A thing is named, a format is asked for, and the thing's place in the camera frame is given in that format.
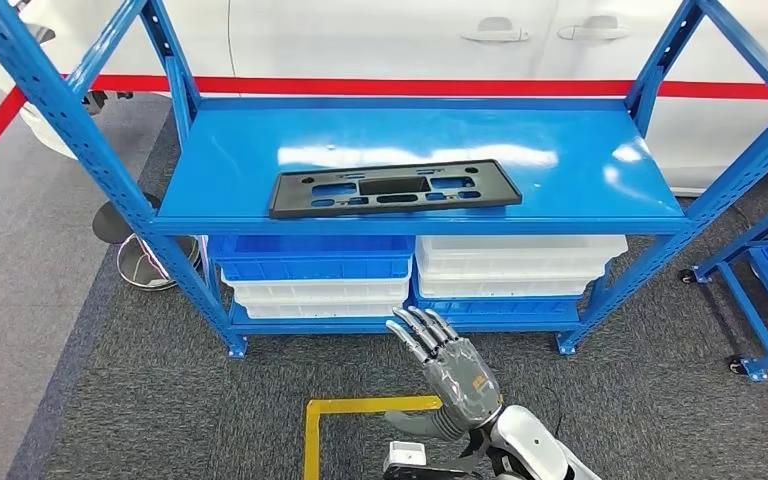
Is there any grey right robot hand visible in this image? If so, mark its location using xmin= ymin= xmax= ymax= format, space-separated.
xmin=384 ymin=305 xmax=505 ymax=443

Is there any black plastic plate frame part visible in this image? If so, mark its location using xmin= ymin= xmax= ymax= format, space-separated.
xmin=268 ymin=158 xmax=524 ymax=220

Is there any blue metal shelf rack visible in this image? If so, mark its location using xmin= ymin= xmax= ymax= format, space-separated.
xmin=0 ymin=0 xmax=768 ymax=360

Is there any white plastic crate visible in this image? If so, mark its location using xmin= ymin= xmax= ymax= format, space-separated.
xmin=415 ymin=254 xmax=611 ymax=280
xmin=417 ymin=274 xmax=592 ymax=299
xmin=221 ymin=261 xmax=413 ymax=305
xmin=241 ymin=299 xmax=406 ymax=321
xmin=414 ymin=233 xmax=630 ymax=261

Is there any yellow floor tape square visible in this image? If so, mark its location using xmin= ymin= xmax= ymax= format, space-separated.
xmin=303 ymin=395 xmax=444 ymax=480

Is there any blue wheeled metal cart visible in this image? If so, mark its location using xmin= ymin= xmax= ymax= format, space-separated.
xmin=680 ymin=185 xmax=768 ymax=384

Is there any red barrier belt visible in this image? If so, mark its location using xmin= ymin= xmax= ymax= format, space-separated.
xmin=0 ymin=74 xmax=768 ymax=188

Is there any chrome stanchion base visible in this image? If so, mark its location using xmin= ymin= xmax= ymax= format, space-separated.
xmin=116 ymin=233 xmax=202 ymax=293

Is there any white car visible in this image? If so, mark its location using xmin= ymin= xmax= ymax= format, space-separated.
xmin=0 ymin=0 xmax=768 ymax=197

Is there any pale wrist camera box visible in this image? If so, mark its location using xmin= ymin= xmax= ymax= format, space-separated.
xmin=383 ymin=441 xmax=428 ymax=473

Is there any black camera bracket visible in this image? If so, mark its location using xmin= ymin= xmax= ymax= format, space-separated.
xmin=382 ymin=430 xmax=495 ymax=480

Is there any thin black cable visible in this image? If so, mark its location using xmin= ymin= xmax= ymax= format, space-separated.
xmin=546 ymin=387 xmax=564 ymax=442

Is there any black stanchion post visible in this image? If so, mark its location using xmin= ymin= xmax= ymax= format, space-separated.
xmin=91 ymin=192 xmax=162 ymax=245

